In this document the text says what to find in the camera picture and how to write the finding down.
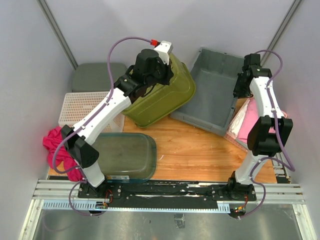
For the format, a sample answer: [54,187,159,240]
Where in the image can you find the olive green plastic basin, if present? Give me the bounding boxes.
[122,53,196,128]

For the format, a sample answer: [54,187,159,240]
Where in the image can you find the grey plastic bin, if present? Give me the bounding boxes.
[170,47,244,137]

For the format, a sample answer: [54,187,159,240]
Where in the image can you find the dark grey plastic tray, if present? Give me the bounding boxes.
[71,62,128,93]

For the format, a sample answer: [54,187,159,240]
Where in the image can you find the white perforated plastic basket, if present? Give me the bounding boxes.
[58,91,125,134]

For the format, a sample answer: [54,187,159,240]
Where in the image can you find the translucent blue plastic tub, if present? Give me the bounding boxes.
[92,132,158,183]

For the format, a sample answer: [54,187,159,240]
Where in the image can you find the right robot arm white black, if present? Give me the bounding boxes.
[226,51,293,200]

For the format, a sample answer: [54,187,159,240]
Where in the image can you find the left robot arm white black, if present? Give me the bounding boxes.
[61,43,174,198]

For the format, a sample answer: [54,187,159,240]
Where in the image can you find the pink folded cloth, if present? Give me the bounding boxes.
[229,98,259,143]

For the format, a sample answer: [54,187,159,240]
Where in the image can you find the pink plastic basket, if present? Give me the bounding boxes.
[224,98,254,152]

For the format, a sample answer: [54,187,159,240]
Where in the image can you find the magenta cloth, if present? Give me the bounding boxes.
[42,126,83,182]

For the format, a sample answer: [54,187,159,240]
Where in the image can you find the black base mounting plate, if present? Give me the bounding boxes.
[77,180,257,210]

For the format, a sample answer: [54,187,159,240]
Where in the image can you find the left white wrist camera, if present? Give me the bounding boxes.
[150,39,173,65]

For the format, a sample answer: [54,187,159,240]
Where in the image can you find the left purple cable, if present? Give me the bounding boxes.
[51,36,158,217]

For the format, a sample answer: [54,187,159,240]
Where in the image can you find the aluminium frame rail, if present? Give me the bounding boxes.
[32,179,305,213]

